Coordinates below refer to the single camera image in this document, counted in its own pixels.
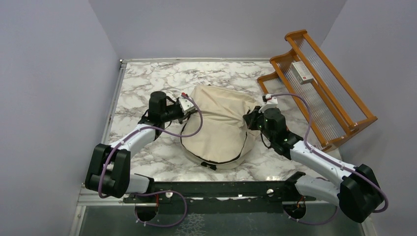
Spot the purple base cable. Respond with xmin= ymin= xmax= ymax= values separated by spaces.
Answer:
xmin=282 ymin=205 xmax=339 ymax=226
xmin=134 ymin=190 xmax=189 ymax=228

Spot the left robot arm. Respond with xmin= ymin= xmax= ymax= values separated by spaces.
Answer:
xmin=84 ymin=91 xmax=203 ymax=202

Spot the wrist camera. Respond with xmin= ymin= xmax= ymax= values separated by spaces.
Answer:
xmin=178 ymin=93 xmax=196 ymax=115
xmin=259 ymin=94 xmax=278 ymax=113

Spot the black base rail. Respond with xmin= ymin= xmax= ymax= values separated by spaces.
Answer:
xmin=123 ymin=180 xmax=301 ymax=214

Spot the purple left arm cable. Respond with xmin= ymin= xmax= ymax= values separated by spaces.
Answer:
xmin=97 ymin=94 xmax=204 ymax=199

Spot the small white red box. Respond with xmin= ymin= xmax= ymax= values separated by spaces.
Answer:
xmin=290 ymin=61 xmax=314 ymax=85

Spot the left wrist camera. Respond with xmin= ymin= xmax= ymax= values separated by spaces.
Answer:
xmin=178 ymin=93 xmax=196 ymax=115

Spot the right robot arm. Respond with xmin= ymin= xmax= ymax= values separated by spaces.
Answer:
xmin=243 ymin=106 xmax=388 ymax=223

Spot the cream canvas backpack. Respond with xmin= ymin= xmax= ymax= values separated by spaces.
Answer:
xmin=180 ymin=85 xmax=260 ymax=171

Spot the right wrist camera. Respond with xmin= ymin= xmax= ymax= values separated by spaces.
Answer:
xmin=259 ymin=94 xmax=278 ymax=113

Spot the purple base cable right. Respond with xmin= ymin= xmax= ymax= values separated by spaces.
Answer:
xmin=282 ymin=205 xmax=339 ymax=226

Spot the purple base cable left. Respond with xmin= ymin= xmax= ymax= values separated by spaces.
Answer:
xmin=134 ymin=190 xmax=189 ymax=228

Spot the wooden rack with clear slats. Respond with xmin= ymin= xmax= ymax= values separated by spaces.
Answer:
xmin=257 ymin=29 xmax=378 ymax=152

